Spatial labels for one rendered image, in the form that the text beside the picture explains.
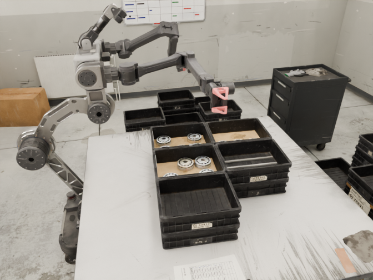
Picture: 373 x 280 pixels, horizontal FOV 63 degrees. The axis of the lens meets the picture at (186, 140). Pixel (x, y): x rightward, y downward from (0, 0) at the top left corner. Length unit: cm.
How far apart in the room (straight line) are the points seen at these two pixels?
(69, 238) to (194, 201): 110
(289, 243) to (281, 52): 418
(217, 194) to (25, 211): 198
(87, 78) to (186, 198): 82
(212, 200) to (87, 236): 70
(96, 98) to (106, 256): 93
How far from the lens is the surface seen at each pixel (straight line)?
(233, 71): 526
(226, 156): 204
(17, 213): 322
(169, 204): 168
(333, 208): 202
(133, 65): 162
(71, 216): 261
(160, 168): 194
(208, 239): 164
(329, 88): 344
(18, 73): 507
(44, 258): 274
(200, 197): 172
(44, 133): 221
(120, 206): 190
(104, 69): 164
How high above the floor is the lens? 198
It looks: 32 degrees down
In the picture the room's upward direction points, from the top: 1 degrees counter-clockwise
